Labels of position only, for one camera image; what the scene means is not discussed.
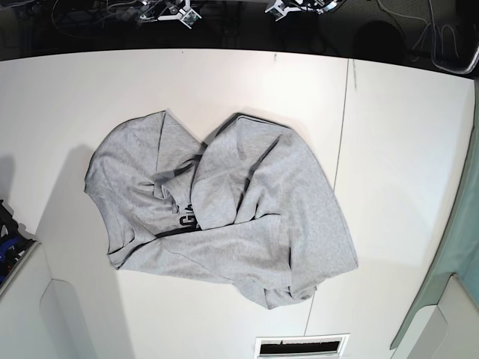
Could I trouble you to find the blue cables bundle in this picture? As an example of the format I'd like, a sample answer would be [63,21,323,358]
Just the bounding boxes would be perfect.
[0,200,34,285]

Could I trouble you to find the grey t-shirt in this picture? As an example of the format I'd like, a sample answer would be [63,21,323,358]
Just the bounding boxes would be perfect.
[85,111,359,310]

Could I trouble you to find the white cables on floor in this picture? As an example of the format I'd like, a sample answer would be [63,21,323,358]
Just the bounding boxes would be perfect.
[373,0,465,63]

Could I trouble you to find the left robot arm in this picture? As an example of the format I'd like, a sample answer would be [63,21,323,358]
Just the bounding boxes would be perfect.
[265,0,344,21]

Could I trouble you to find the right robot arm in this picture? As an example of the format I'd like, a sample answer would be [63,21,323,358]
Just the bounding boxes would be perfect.
[137,0,201,29]

